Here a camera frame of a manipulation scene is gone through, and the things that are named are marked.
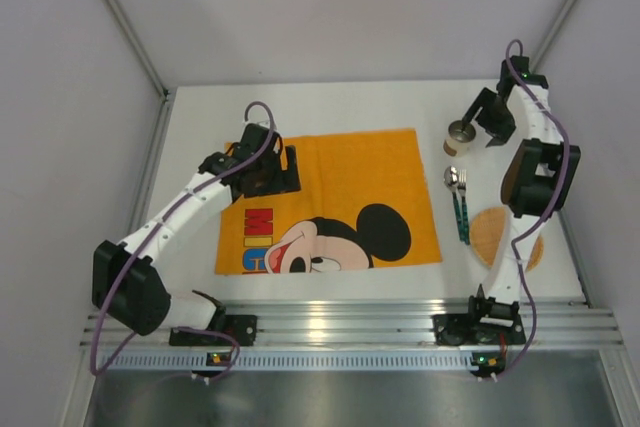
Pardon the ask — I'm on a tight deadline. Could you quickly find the metal cup with cork band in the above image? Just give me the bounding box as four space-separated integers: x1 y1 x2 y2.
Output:
443 120 476 157

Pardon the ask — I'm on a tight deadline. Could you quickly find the orange Mickey Mouse placemat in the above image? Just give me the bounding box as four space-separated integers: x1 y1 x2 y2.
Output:
215 128 442 276

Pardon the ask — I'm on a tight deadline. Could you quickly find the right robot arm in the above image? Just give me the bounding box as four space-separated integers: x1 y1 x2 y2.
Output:
461 54 581 328

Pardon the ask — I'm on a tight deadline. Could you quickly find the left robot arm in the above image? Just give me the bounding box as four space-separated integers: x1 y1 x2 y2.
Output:
91 123 301 336

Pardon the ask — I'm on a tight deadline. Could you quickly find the round woven coaster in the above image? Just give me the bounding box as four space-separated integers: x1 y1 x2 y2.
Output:
469 207 545 272

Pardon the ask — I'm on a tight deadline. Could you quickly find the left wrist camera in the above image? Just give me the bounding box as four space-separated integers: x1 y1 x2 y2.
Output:
243 118 271 129

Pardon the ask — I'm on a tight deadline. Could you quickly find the fork with teal handle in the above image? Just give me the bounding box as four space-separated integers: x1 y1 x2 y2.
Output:
457 169 470 245

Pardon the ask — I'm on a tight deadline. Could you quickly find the spoon with teal handle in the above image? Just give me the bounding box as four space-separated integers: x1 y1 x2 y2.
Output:
443 166 465 243

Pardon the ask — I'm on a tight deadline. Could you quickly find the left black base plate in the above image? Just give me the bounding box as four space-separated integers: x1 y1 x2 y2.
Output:
169 314 258 347

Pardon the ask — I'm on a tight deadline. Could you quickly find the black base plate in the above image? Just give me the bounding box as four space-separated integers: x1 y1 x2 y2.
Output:
169 314 258 347
432 314 526 347

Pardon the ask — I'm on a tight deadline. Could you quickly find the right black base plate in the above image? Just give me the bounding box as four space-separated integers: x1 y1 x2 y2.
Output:
432 314 526 347

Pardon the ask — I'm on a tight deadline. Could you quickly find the aluminium rail frame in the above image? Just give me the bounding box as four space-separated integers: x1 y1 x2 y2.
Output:
79 276 624 348

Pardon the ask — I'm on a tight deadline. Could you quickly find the perforated cable duct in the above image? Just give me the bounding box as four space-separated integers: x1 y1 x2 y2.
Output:
110 349 504 372

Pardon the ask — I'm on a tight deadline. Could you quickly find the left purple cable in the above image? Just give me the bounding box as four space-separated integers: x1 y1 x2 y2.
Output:
89 100 276 382

